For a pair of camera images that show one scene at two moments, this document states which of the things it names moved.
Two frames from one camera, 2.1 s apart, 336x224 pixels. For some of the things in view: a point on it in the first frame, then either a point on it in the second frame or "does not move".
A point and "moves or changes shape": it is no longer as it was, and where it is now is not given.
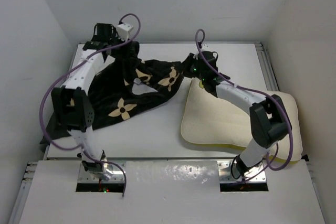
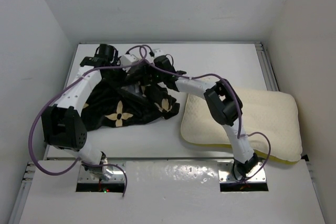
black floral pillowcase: (126, 81) moves or changes shape
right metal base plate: (256, 174) does not move
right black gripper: (185, 64) -> (155, 81)
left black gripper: (128, 48) -> (127, 77)
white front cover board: (173, 192) does not move
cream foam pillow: (209, 119) does not move
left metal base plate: (118, 176) does not move
